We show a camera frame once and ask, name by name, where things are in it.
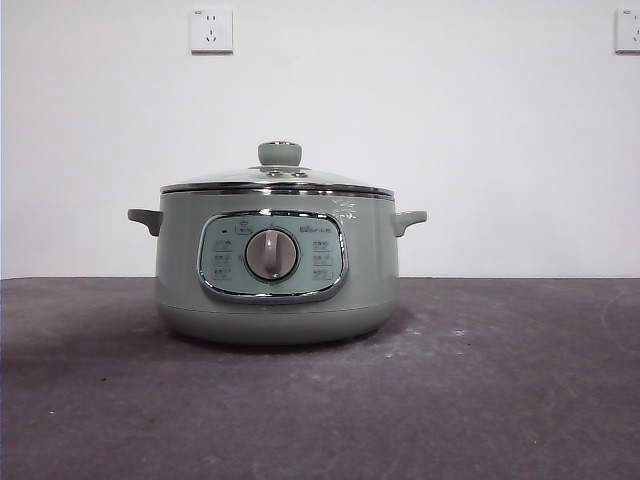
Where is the glass lid with green knob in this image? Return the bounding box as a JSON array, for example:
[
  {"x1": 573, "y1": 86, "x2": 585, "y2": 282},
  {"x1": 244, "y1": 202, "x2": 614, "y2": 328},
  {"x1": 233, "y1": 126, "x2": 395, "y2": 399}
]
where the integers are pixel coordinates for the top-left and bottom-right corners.
[{"x1": 159, "y1": 141, "x2": 394, "y2": 197}]

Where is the pale green electric pot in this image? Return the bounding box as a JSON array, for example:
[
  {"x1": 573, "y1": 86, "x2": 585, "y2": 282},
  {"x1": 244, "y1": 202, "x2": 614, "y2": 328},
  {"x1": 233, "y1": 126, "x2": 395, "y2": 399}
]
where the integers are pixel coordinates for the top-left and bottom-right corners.
[{"x1": 126, "y1": 189, "x2": 428, "y2": 345}]

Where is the white wall socket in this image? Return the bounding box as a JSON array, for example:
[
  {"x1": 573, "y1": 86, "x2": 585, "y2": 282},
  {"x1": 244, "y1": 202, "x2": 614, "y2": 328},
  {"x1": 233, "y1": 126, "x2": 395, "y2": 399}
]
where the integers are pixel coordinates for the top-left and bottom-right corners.
[
  {"x1": 188, "y1": 7, "x2": 234, "y2": 55},
  {"x1": 614, "y1": 8, "x2": 640, "y2": 55}
]

